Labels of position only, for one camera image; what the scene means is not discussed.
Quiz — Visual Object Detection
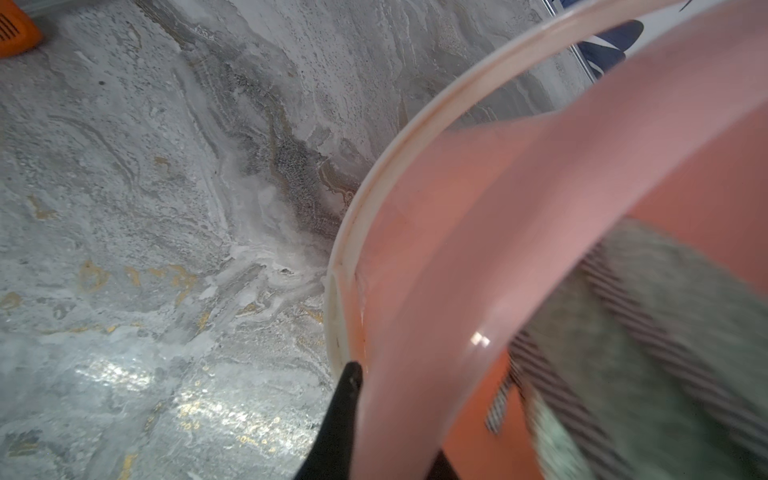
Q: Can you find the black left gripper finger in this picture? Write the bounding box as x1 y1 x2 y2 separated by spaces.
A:
294 361 363 480

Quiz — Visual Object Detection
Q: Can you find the pink plastic bucket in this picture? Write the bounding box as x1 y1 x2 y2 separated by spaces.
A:
325 1 767 479

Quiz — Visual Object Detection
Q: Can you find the orange handled screwdriver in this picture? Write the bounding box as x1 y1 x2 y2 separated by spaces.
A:
0 0 43 59

